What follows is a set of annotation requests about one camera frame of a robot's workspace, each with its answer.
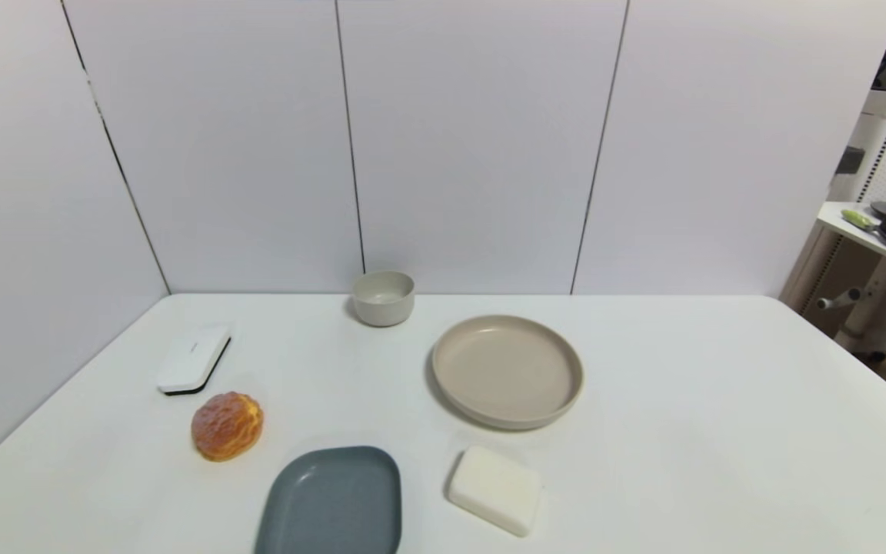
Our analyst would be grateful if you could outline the white rectangular soap block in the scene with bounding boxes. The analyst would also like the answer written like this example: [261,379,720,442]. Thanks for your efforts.
[445,445,544,538]

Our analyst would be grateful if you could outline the round brown plate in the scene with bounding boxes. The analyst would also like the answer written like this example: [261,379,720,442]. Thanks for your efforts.
[431,314,585,431]

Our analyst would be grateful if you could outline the grey rounded rectangular plate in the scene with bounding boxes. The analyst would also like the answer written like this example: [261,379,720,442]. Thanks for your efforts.
[253,446,403,554]

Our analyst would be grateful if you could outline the small beige ceramic bowl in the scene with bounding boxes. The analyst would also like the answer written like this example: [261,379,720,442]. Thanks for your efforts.
[352,270,416,328]

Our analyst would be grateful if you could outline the white eraser with black base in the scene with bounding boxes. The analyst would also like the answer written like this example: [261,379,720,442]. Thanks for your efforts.
[155,323,233,397]

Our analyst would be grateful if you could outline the golden brown bread bun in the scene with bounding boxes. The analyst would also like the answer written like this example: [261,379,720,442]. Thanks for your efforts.
[191,391,265,462]

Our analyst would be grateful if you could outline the white side table pedestal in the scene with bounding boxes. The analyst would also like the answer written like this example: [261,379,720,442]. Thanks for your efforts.
[818,255,886,364]

